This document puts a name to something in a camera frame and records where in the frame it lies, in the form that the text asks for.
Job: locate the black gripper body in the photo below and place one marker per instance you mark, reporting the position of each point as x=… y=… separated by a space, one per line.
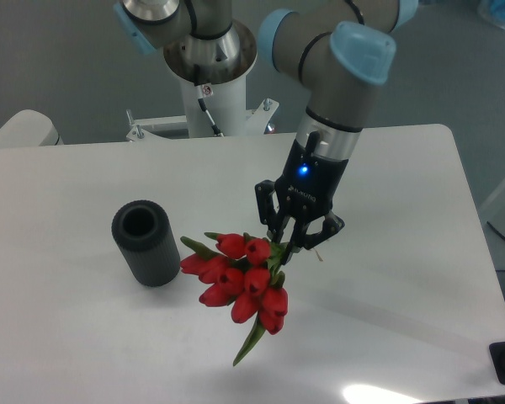
x=307 y=184

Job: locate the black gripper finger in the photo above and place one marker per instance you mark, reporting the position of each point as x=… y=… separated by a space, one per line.
x=274 y=201
x=300 y=238

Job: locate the red tulip bouquet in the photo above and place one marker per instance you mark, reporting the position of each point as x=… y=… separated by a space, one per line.
x=245 y=273

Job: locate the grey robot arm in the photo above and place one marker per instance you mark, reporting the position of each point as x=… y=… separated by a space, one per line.
x=341 y=52

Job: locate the black ribbed cylindrical vase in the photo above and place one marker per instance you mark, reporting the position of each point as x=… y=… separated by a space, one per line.
x=142 y=232

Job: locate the white rounded chair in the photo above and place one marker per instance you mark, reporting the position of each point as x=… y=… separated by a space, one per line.
x=29 y=128

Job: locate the blue plastic bag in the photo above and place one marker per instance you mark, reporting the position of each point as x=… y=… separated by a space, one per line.
x=493 y=11

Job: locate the white metal base frame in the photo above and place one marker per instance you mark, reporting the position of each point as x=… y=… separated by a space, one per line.
x=258 y=121

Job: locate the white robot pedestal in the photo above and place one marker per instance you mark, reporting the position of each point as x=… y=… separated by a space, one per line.
x=212 y=78

